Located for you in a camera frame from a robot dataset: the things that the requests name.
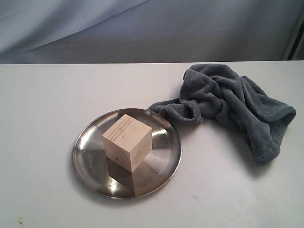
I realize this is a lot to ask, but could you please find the light wooden cube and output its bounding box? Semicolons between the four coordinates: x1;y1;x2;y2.
102;114;152;172

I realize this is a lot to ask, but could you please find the grey-blue fleece towel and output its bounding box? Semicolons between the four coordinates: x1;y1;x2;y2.
149;64;296;165

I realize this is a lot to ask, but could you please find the round stainless steel plate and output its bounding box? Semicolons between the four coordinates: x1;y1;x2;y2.
72;108;182;199

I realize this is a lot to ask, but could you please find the white backdrop cloth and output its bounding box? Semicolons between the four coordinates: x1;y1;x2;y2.
0;0;304;64

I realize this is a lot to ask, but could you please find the dark stand pole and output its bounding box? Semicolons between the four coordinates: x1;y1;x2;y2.
286;19;304;60

